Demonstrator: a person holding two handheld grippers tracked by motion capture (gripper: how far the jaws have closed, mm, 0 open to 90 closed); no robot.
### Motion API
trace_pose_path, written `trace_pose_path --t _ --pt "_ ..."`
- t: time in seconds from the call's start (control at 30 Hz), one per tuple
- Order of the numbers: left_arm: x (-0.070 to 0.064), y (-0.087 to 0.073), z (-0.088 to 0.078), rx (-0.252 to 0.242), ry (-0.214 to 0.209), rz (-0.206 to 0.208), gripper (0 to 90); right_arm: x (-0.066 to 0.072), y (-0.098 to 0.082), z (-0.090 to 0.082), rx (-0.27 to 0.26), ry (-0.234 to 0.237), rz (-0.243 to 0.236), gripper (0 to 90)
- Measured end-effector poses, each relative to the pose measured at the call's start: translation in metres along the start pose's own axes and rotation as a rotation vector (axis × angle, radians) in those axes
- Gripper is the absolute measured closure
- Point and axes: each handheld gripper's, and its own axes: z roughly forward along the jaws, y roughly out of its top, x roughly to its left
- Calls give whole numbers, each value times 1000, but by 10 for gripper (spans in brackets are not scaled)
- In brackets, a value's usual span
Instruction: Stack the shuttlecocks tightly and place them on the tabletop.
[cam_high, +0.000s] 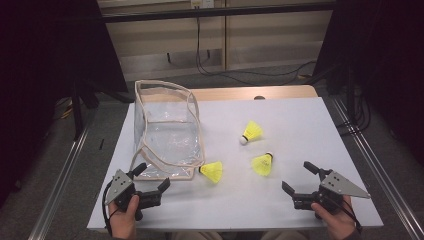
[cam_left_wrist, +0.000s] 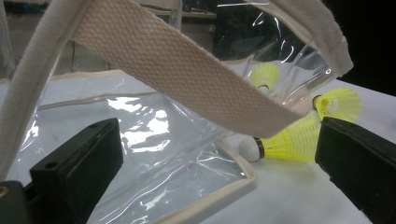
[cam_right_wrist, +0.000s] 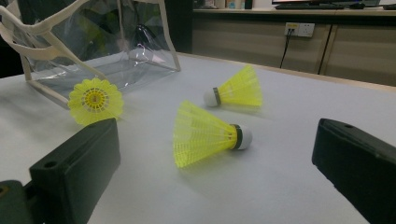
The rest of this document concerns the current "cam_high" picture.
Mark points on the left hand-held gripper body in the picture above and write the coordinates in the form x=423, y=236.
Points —
x=118, y=186

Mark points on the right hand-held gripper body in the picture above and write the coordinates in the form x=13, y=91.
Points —
x=340, y=185

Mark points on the yellow shuttlecock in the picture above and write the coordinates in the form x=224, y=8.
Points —
x=252, y=131
x=263, y=165
x=213, y=171

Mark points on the clear plastic bag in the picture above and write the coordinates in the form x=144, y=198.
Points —
x=166, y=143

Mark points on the person's left hand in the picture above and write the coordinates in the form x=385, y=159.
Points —
x=123, y=223

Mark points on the person's right hand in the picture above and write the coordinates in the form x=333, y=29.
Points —
x=338, y=225

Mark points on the small black floor item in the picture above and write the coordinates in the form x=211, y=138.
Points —
x=101, y=144

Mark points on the person's right leg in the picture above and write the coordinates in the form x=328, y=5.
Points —
x=283, y=235

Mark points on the person's leg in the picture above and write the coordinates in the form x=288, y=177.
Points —
x=196, y=236
x=283, y=235

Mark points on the white table cover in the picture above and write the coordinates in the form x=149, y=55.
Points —
x=233, y=203

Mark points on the person's left leg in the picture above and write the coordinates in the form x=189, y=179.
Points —
x=196, y=236

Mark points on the black stand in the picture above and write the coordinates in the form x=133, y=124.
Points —
x=77, y=110

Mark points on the dark round table grommet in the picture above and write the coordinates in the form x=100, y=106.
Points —
x=259, y=98

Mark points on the wooden table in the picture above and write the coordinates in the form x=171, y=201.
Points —
x=260, y=92

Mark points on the black curtain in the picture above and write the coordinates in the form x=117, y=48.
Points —
x=40, y=66
x=383, y=50

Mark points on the black metal crossbar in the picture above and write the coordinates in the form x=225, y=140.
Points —
x=216, y=12

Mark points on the metal floor rail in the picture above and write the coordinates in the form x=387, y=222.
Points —
x=56, y=186
x=383, y=173

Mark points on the white wall outlet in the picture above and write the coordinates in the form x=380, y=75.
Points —
x=201, y=3

